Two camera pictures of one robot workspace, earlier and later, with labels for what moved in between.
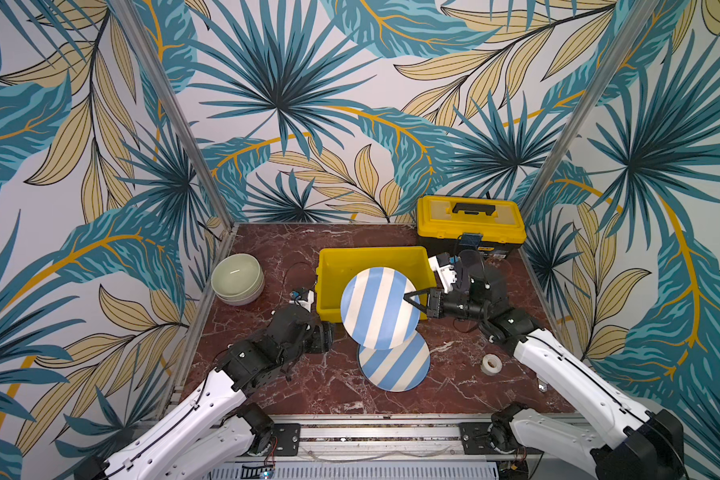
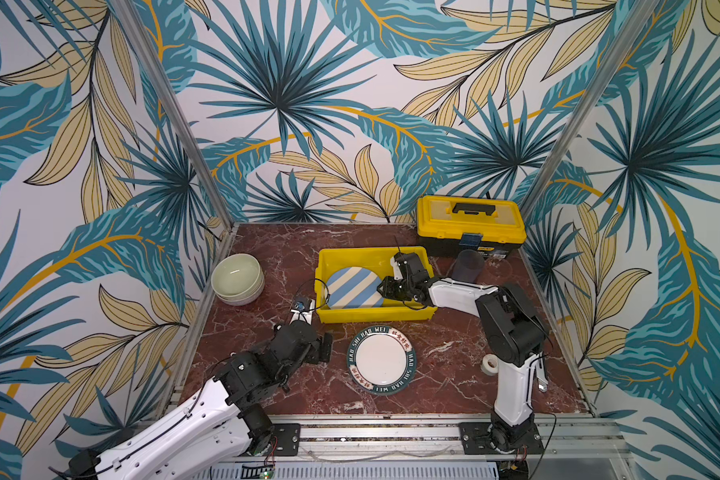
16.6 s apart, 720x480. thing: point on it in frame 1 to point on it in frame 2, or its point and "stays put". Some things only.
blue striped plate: x=399 y=369 to x=353 y=287
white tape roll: x=491 y=364 stays put
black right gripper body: x=435 y=303 to x=396 y=286
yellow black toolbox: x=442 y=220 stays put
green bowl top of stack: x=237 y=277 stays put
